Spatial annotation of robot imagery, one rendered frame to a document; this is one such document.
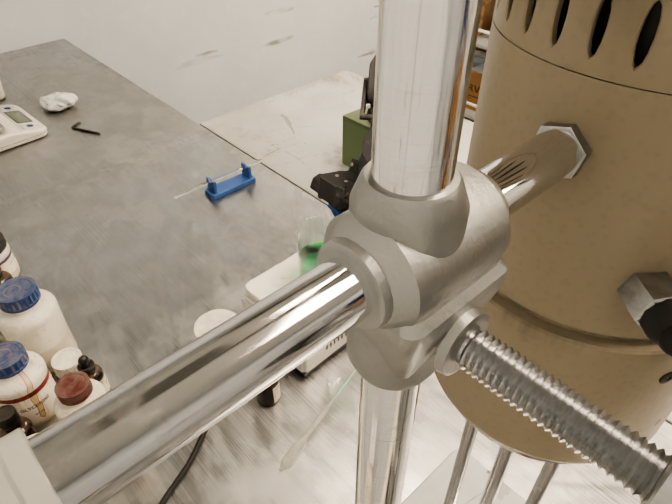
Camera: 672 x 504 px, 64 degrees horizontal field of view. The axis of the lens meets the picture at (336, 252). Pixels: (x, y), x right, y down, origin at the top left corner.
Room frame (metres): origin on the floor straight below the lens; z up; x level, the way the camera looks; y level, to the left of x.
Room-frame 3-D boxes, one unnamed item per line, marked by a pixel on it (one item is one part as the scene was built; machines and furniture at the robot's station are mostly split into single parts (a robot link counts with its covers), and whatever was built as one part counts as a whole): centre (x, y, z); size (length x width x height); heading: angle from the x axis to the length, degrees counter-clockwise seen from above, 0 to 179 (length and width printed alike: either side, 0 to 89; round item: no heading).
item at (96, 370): (0.41, 0.30, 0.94); 0.03 x 0.03 x 0.08
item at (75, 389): (0.36, 0.29, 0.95); 0.06 x 0.06 x 0.10
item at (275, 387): (0.41, 0.09, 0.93); 0.03 x 0.03 x 0.07
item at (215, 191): (0.90, 0.21, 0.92); 0.10 x 0.03 x 0.04; 132
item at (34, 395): (0.39, 0.37, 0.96); 0.06 x 0.06 x 0.11
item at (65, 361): (0.44, 0.34, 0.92); 0.04 x 0.04 x 0.04
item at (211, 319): (0.46, 0.15, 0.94); 0.06 x 0.06 x 0.08
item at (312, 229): (0.54, 0.02, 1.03); 0.07 x 0.06 x 0.08; 19
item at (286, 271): (0.53, 0.04, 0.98); 0.12 x 0.12 x 0.01; 45
